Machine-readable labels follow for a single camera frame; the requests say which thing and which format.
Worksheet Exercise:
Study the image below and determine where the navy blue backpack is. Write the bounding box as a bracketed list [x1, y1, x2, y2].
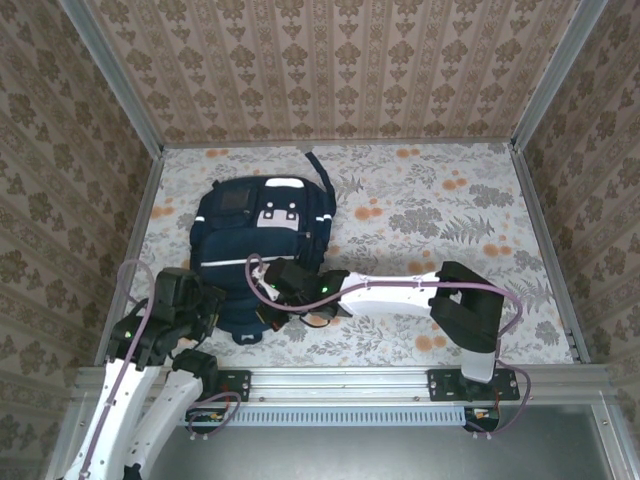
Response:
[188, 151, 338, 347]

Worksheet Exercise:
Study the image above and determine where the floral patterned table cover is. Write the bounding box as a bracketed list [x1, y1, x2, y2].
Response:
[108, 142, 576, 369]

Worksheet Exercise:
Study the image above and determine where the grey metal sheet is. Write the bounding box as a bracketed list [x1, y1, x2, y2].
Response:
[47, 399, 640, 480]

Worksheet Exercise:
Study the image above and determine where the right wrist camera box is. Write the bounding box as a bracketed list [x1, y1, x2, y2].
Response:
[269, 258, 315, 299]

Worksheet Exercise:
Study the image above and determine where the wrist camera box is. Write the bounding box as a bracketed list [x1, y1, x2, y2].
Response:
[155, 267, 202, 307]
[269, 258, 315, 299]

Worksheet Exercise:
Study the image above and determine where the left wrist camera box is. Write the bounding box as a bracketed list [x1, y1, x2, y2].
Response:
[155, 267, 202, 307]

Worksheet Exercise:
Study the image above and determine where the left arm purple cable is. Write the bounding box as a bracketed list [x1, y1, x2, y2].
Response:
[77, 258, 237, 480]

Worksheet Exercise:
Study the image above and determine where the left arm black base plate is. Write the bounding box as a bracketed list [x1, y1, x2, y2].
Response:
[162, 369, 251, 404]

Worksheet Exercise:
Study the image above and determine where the aluminium mounting rail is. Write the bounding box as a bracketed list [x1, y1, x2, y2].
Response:
[74, 363, 609, 401]

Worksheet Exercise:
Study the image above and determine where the black wiring connector bracket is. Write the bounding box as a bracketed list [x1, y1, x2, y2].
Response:
[462, 405, 503, 441]
[184, 405, 236, 444]

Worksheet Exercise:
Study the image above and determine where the slotted grey cable duct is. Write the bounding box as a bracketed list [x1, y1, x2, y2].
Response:
[92, 405, 469, 427]

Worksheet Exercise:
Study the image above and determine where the aluminium table side rail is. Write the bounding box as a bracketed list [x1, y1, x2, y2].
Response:
[509, 144, 591, 364]
[94, 149, 165, 369]

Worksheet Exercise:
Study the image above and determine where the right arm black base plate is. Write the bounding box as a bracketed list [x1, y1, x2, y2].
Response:
[427, 368, 521, 404]

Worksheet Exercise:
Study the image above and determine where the aluminium table back rail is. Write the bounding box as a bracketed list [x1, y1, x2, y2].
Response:
[162, 138, 514, 149]

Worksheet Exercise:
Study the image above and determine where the aluminium frame corner post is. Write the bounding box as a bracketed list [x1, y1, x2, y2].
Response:
[508, 0, 610, 151]
[58, 0, 165, 157]

